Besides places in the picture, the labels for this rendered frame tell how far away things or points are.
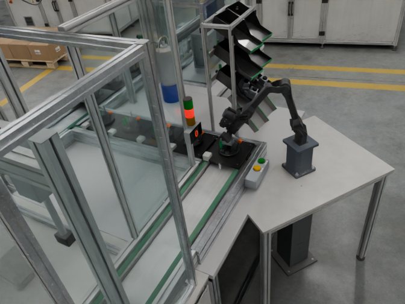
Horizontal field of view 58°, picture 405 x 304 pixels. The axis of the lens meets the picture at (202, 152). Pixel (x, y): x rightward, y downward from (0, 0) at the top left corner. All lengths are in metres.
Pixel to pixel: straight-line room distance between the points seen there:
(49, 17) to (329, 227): 6.66
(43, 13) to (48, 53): 1.80
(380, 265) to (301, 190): 1.06
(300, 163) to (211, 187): 0.52
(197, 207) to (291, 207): 0.50
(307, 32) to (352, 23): 0.63
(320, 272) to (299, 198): 0.89
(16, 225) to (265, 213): 1.42
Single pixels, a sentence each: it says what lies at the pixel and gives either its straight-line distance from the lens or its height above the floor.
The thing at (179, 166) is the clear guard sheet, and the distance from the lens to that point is 2.01.
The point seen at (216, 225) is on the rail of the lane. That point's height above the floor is 0.94.
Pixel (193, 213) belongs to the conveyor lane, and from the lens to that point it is 1.94.
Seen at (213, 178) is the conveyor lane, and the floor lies 0.92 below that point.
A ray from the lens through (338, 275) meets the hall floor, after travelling 2.85.
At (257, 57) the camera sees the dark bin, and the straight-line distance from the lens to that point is 2.35.
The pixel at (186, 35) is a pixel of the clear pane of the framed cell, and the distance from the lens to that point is 3.06.
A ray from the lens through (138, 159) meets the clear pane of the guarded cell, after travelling 1.06.
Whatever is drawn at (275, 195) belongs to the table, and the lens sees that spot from 2.08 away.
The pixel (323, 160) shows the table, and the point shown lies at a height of 0.86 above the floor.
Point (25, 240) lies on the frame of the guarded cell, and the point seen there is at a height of 1.77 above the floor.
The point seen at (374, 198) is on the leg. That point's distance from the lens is 2.50.
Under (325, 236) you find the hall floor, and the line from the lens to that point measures 3.04.
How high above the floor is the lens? 2.33
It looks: 38 degrees down
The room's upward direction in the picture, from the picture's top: 7 degrees counter-clockwise
